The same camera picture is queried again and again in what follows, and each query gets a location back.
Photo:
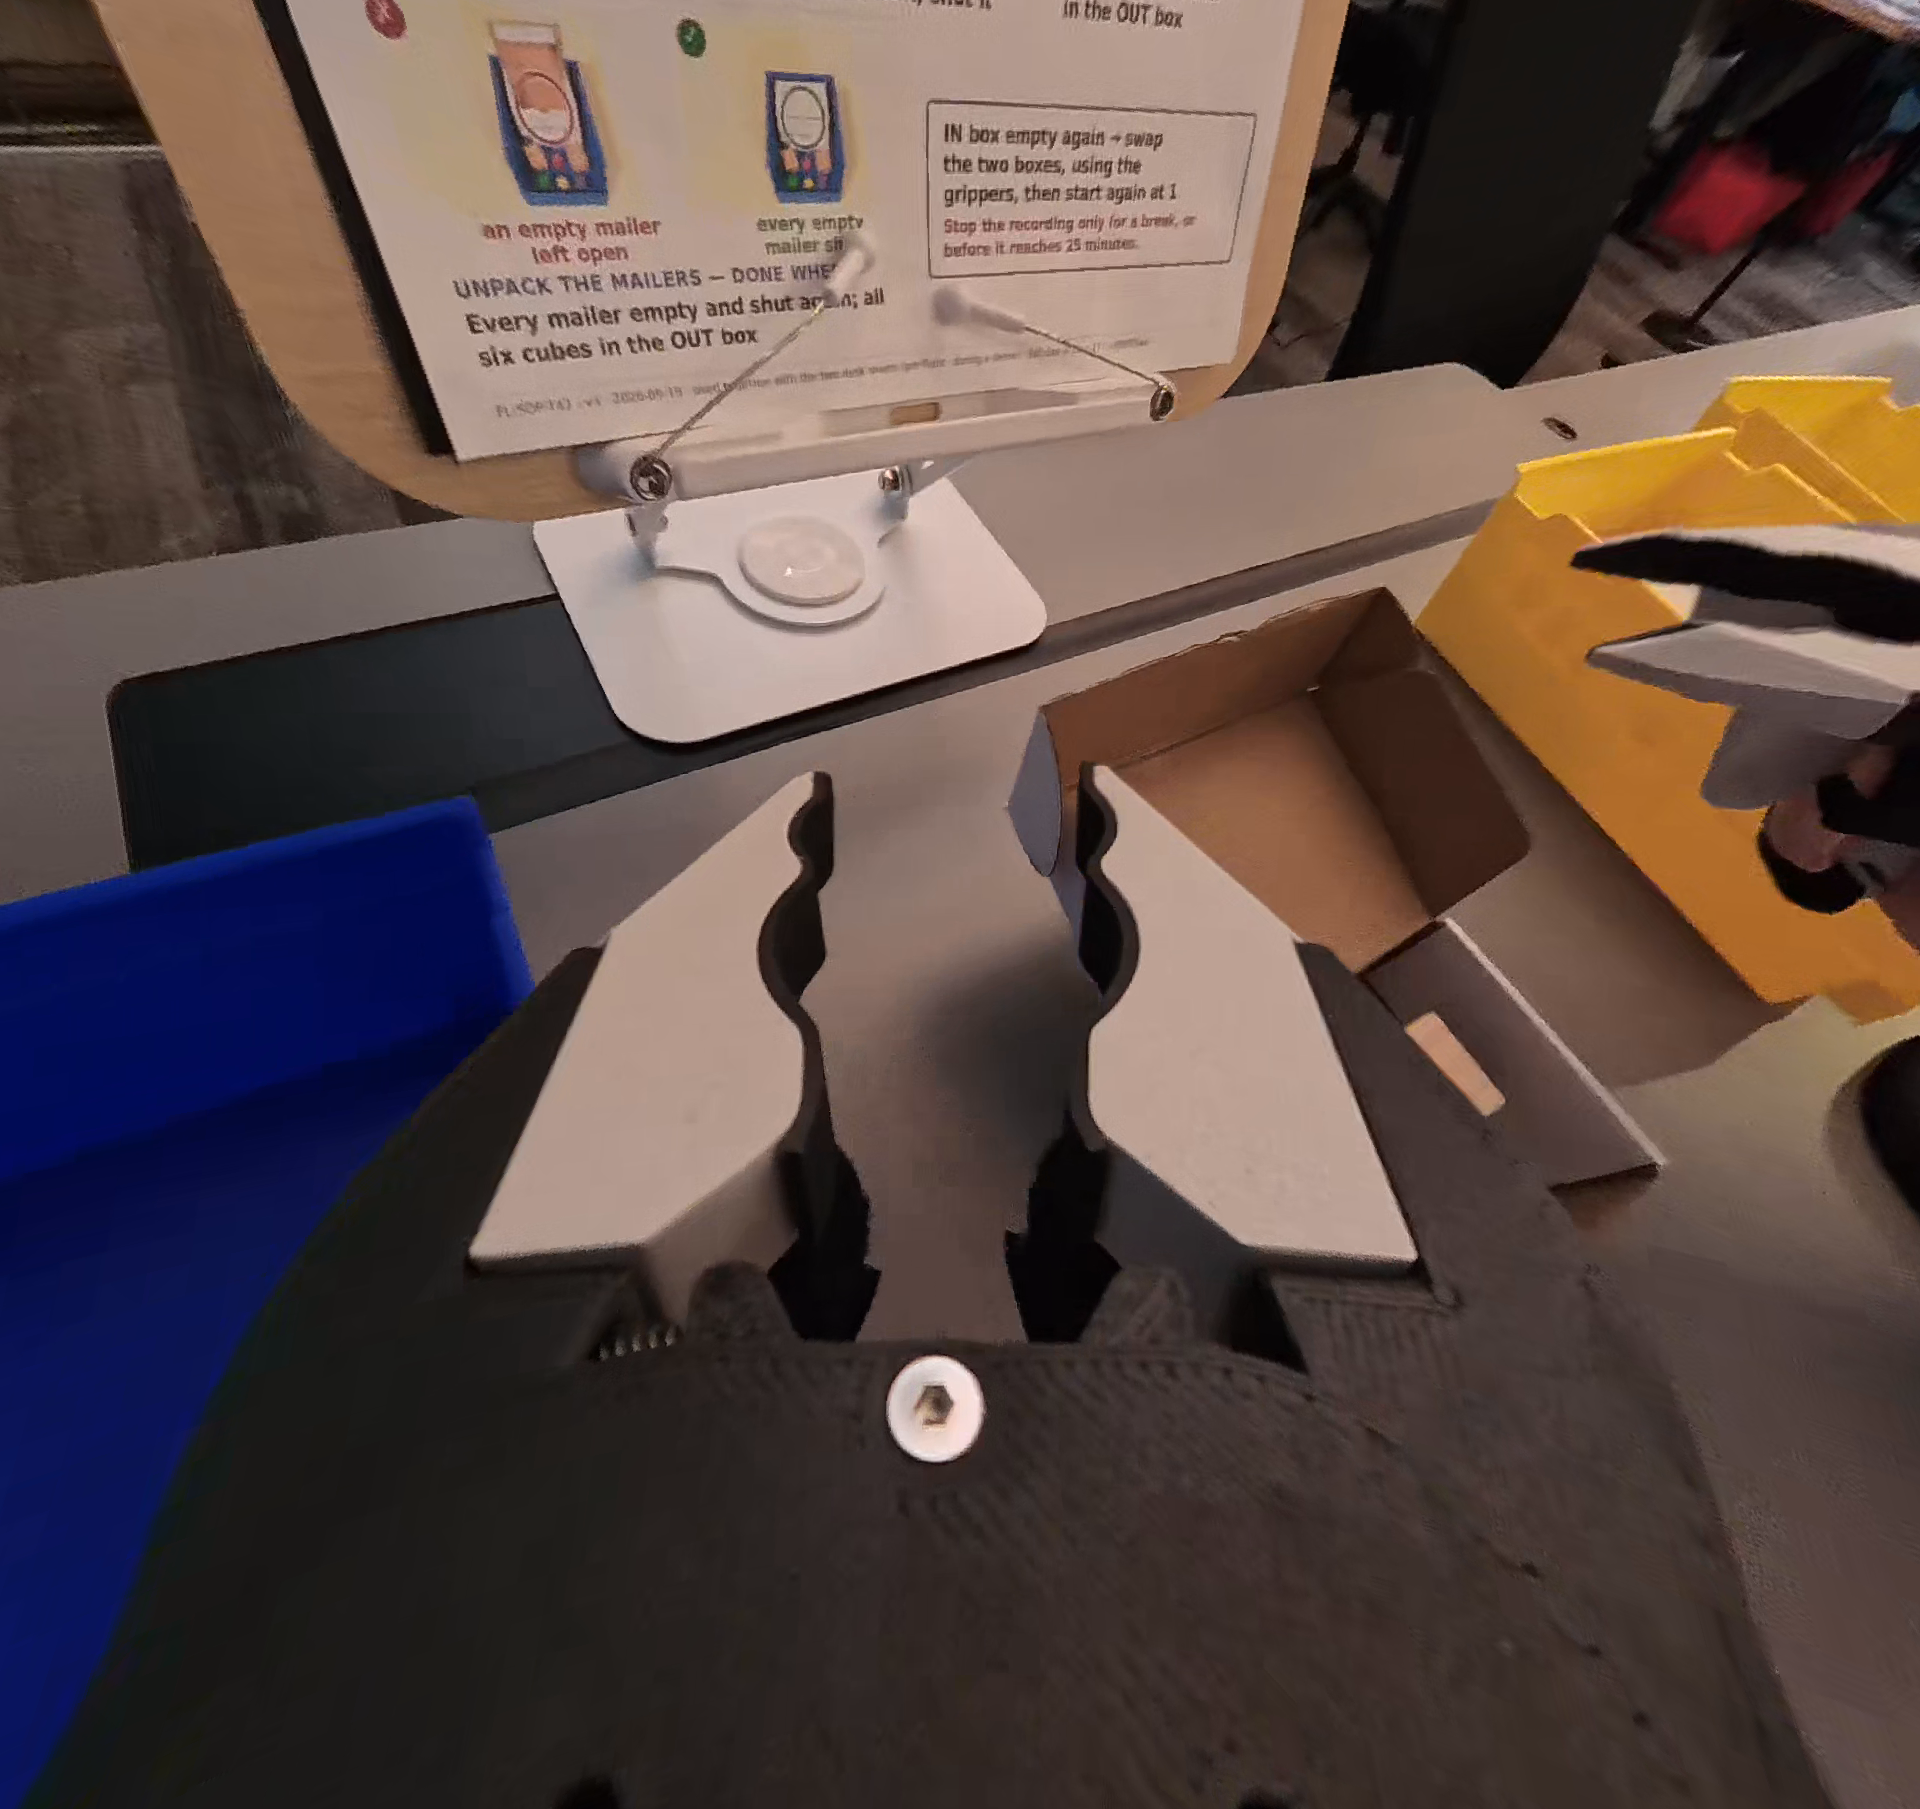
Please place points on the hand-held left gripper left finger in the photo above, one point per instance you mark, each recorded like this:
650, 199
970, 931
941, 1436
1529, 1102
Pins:
659, 1074

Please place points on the blue plastic bin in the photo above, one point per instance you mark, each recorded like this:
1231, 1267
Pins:
181, 1089

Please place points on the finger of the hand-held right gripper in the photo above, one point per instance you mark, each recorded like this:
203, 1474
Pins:
1846, 548
1786, 660

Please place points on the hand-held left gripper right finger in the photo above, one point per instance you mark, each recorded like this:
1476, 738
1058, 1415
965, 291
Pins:
1246, 1074

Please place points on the yellow plastic bin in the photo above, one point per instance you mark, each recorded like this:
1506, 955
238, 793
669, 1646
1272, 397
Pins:
1591, 729

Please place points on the wooden board with printed sheet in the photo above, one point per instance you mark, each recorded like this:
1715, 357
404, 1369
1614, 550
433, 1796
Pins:
676, 189

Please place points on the white mailer box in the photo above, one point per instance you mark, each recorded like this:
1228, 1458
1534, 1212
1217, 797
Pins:
1292, 789

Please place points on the black panel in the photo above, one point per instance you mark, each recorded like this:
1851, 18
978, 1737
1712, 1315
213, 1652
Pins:
1546, 115

